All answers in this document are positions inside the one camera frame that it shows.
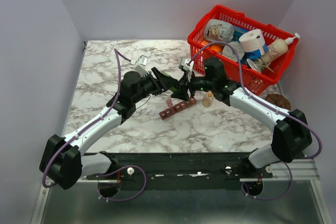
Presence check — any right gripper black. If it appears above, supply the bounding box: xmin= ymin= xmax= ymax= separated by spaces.
xmin=171 ymin=70 xmax=215 ymax=102

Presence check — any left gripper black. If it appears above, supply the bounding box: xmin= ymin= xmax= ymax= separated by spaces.
xmin=132 ymin=67 xmax=179 ymax=104

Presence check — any green pill bottle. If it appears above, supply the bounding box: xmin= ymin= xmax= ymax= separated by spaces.
xmin=161 ymin=72 xmax=179 ymax=89

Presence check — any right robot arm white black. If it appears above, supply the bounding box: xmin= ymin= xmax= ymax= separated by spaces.
xmin=171 ymin=58 xmax=312 ymax=178

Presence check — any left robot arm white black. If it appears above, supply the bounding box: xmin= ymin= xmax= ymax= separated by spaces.
xmin=39 ymin=67 xmax=178 ymax=189

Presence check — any clear pill bottle orange label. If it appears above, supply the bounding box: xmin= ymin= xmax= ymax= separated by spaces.
xmin=202 ymin=91 xmax=214 ymax=108

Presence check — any red plastic shopping basket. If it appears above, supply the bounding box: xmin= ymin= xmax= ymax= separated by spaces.
xmin=187 ymin=4 xmax=299 ymax=95

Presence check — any orange box in basket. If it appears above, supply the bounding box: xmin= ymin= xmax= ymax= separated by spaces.
xmin=201 ymin=40 xmax=212 ymax=48

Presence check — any orange fruit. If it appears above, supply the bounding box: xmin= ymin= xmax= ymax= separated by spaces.
xmin=209 ymin=44 xmax=224 ymax=55

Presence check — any grey wrapped toilet roll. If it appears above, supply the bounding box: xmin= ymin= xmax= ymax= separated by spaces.
xmin=222 ymin=41 xmax=245 ymax=62

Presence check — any grey printed snack bag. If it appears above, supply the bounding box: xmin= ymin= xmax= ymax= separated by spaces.
xmin=204 ymin=19 xmax=235 ymax=43

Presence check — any white toilet paper roll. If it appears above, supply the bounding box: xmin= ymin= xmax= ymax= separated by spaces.
xmin=239 ymin=29 xmax=267 ymax=54

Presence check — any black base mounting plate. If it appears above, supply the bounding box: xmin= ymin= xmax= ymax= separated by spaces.
xmin=86 ymin=152 xmax=278 ymax=195

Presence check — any cream lotion pump bottle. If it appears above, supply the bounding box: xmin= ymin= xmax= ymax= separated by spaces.
xmin=260 ymin=33 xmax=300 ymax=65

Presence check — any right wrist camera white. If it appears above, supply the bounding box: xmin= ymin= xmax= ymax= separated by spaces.
xmin=178 ymin=58 xmax=194 ymax=79

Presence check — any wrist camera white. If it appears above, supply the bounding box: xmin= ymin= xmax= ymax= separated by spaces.
xmin=178 ymin=58 xmax=194 ymax=79
xmin=133 ymin=55 xmax=149 ymax=76

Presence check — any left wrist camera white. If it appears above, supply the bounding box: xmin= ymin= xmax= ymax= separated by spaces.
xmin=133 ymin=55 xmax=149 ymax=76

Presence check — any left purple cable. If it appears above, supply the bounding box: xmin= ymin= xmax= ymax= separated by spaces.
xmin=41 ymin=48 xmax=148 ymax=202

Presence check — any purple cable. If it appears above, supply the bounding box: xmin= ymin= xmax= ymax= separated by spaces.
xmin=41 ymin=48 xmax=148 ymax=202
xmin=187 ymin=40 xmax=323 ymax=200

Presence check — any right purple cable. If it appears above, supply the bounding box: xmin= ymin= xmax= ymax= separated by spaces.
xmin=187 ymin=40 xmax=323 ymax=200

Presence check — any aluminium rail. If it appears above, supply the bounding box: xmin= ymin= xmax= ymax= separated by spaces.
xmin=40 ymin=154 xmax=318 ymax=188

